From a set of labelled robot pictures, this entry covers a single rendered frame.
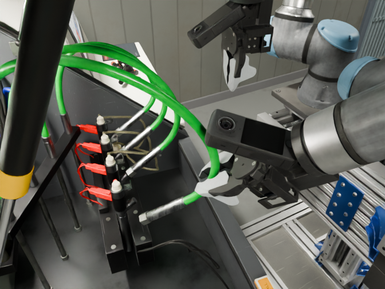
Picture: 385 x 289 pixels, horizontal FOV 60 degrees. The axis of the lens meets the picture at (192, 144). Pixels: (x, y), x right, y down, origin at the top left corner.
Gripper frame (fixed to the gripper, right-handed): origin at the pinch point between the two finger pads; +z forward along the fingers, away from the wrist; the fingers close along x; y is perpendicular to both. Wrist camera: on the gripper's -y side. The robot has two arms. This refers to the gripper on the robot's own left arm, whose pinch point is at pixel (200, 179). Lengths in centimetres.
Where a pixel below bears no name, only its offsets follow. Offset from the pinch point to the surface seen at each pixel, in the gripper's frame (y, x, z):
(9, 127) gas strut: -25.5, -19.5, -21.9
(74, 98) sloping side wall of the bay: -20.7, 23.5, 36.2
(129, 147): -4.6, 15.3, 27.8
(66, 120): -19.3, 15.6, 34.1
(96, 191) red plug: -7.5, 0.2, 25.1
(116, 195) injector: -4.9, -0.6, 20.1
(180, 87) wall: 47, 167, 147
